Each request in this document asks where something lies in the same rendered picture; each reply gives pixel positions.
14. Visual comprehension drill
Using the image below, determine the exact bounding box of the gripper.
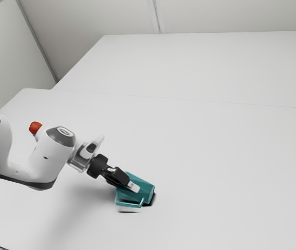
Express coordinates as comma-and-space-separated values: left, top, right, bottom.
87, 154, 141, 194

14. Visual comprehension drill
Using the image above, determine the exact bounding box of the teal faceted mug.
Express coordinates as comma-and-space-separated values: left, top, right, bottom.
114, 171, 156, 208

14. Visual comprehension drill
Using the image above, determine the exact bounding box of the red round fruit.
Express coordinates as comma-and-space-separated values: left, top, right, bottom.
28, 121, 43, 136

